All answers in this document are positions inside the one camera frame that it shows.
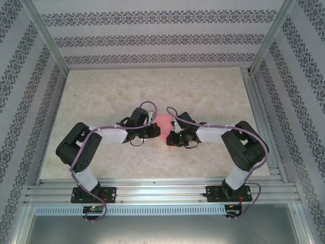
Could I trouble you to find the aluminium mounting rail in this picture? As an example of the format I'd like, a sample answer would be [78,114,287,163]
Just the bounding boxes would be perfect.
[24,178,298,204]

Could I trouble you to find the aluminium frame post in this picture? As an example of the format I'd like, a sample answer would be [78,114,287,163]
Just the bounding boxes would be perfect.
[249,0,298,76]
[21,0,70,74]

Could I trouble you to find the aluminium side rail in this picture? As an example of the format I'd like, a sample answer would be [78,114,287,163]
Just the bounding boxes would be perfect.
[242,68,289,184]

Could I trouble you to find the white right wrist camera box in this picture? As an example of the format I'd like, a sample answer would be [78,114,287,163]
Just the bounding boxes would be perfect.
[170,119,183,133]

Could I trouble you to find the pink paper sheet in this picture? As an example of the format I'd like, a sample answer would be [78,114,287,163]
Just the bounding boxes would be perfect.
[156,114,176,150]

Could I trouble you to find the slotted grey cable duct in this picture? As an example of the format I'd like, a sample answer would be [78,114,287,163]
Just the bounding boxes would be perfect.
[34,205,227,217]

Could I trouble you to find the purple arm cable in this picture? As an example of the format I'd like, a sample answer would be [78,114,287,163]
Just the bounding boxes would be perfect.
[166,106,269,221]
[69,101,159,224]

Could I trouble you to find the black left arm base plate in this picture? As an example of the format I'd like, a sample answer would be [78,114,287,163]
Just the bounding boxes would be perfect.
[72,187,118,204]

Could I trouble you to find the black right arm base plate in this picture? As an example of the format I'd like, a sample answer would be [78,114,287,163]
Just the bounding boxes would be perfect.
[206,185,252,203]

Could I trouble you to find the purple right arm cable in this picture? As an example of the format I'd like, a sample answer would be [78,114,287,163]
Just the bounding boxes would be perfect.
[166,106,269,221]

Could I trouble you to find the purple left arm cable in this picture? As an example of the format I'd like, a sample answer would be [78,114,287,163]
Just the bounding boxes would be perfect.
[69,101,159,224]

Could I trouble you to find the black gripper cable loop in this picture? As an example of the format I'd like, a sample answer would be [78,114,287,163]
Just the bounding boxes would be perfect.
[129,138,147,147]
[184,139,202,150]

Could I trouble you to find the small circuit board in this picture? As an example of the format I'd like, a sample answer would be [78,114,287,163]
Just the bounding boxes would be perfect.
[226,204,242,214]
[83,205,104,214]

